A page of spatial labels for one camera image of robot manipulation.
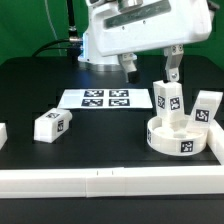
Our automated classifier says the white front fence rail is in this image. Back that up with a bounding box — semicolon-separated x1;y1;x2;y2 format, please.
0;166;224;198

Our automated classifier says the white right fence rail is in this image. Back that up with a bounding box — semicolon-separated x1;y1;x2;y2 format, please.
207;120;224;166

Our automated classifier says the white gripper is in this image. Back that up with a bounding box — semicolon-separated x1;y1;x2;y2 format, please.
85;0;220;84

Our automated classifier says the grey thin cable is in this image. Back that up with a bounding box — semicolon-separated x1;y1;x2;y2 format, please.
44;0;64;57

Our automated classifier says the white round stool seat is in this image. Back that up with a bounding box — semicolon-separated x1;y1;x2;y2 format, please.
147;115;207;156

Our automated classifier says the black cable at base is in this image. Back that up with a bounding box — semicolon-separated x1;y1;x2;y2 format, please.
31;0;84;58

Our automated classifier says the white left fence rail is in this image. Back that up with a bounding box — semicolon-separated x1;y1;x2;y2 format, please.
0;123;8;150

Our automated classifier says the white fence rail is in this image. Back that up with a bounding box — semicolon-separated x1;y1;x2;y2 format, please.
0;166;224;198
207;120;224;166
0;123;8;150

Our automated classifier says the white sheet with tags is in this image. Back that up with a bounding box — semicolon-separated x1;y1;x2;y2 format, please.
58;89;152;109

